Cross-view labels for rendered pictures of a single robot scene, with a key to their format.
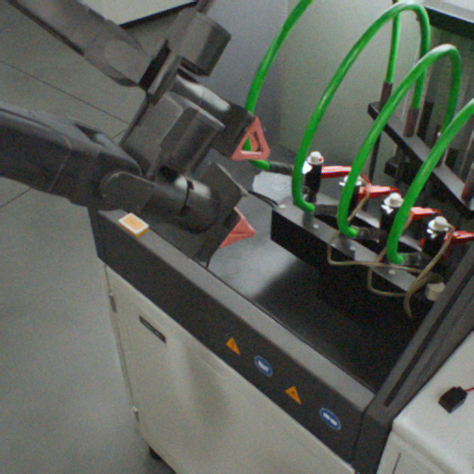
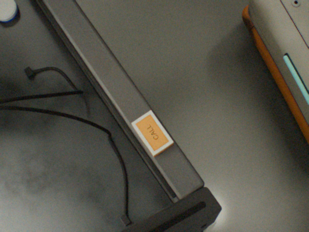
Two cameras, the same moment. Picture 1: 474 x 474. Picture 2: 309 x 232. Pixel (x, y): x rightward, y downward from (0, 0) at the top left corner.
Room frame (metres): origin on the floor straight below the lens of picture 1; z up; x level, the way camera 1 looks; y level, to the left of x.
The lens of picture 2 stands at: (1.01, 0.26, 1.70)
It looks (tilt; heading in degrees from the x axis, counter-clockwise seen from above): 75 degrees down; 200
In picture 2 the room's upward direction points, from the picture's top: 9 degrees counter-clockwise
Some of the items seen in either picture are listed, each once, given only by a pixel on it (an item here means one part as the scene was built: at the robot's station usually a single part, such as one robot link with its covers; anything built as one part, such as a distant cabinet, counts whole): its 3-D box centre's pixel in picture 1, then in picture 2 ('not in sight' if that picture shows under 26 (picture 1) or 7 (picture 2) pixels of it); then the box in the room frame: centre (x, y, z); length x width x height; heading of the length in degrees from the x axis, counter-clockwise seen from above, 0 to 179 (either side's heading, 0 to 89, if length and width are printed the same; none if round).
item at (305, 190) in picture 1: (305, 208); not in sight; (0.86, -0.13, 0.98); 0.05 x 0.03 x 0.21; 136
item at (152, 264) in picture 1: (219, 318); (71, 29); (0.69, 0.03, 0.87); 0.62 x 0.04 x 0.16; 46
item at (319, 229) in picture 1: (357, 268); not in sight; (0.78, -0.22, 0.91); 0.34 x 0.10 x 0.15; 46
